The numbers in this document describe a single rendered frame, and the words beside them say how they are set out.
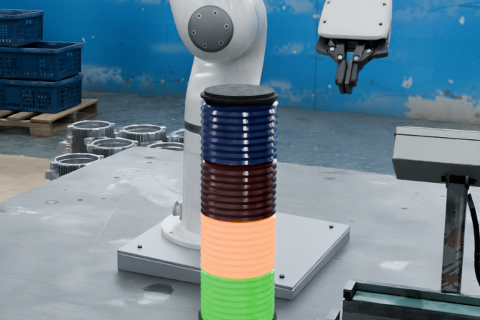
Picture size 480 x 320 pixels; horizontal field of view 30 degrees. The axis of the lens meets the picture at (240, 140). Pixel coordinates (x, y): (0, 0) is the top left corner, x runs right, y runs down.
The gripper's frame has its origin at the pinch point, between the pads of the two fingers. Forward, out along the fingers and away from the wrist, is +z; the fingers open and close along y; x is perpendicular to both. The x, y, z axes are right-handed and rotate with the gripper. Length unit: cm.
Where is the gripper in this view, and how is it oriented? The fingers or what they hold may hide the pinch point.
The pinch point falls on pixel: (346, 77)
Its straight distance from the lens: 130.3
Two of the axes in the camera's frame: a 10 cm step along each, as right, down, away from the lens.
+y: 9.5, 0.8, -3.1
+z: -2.0, 9.0, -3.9
